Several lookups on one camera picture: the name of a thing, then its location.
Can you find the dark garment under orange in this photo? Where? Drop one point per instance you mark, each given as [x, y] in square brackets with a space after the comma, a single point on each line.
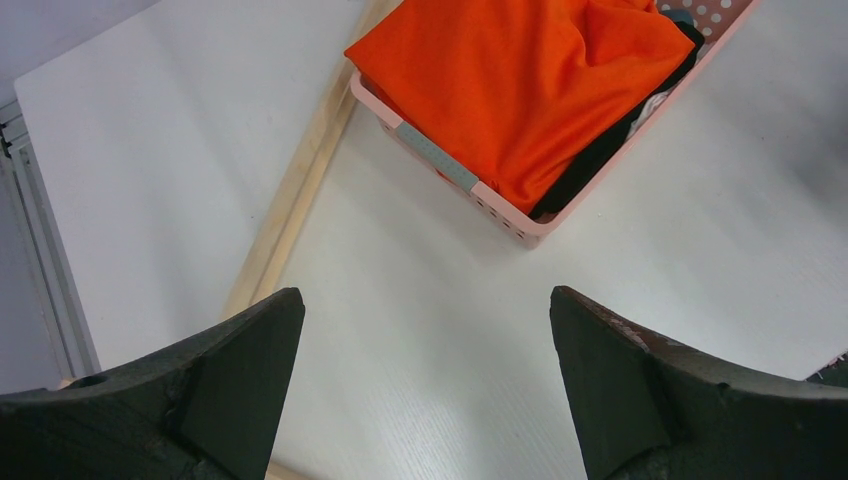
[588, 162]

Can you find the orange folded garment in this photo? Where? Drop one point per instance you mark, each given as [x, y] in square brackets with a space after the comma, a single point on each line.
[516, 90]

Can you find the pink perforated plastic basket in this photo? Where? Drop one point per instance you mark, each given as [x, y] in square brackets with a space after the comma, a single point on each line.
[717, 20]

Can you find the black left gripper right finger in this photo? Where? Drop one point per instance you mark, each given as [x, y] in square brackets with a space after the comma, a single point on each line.
[645, 406]

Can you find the wooden clothes rack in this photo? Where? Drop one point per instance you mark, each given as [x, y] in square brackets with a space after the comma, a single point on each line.
[180, 151]

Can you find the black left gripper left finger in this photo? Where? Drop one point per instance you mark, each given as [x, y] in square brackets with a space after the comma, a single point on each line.
[206, 407]

